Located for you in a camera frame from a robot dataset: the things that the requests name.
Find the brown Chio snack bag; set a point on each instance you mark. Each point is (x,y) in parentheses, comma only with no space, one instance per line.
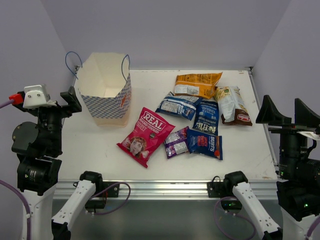
(231,106)

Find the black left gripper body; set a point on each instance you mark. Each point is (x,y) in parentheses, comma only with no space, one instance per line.
(59,107)

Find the red Real crisps bag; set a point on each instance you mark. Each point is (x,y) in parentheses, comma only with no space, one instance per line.
(149,132)

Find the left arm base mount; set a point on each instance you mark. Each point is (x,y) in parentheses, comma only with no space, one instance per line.
(99,202)

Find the purple snack packet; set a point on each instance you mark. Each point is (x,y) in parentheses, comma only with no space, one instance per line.
(176,143)

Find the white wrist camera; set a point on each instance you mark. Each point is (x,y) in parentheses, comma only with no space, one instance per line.
(310,134)
(37,96)

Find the blue checkered paper bag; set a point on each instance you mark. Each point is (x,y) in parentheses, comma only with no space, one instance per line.
(104,84)

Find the orange yellow snack bag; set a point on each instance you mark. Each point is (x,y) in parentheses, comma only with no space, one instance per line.
(197,84)

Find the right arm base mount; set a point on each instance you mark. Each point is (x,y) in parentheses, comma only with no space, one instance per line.
(216,189)

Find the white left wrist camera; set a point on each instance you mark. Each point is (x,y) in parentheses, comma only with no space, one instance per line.
(37,96)

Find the blue Burts chips bag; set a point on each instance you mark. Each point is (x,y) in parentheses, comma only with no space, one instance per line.
(205,144)

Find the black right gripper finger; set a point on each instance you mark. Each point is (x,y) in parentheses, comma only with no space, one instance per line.
(304,117)
(269,114)

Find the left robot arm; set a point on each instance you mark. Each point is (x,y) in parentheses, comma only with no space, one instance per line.
(38,146)

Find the blue white snack bag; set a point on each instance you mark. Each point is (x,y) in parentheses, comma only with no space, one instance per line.
(183,106)

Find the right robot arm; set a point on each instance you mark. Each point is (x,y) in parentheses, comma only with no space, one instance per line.
(298,190)

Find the blue Kettle chips bag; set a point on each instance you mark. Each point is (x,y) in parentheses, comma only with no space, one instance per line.
(207,117)

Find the aluminium rail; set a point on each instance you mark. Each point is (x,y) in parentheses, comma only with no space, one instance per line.
(170,189)

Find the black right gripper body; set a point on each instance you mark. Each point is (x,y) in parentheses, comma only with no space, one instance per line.
(293,145)

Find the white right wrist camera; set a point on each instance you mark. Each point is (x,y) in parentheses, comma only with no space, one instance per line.
(310,134)

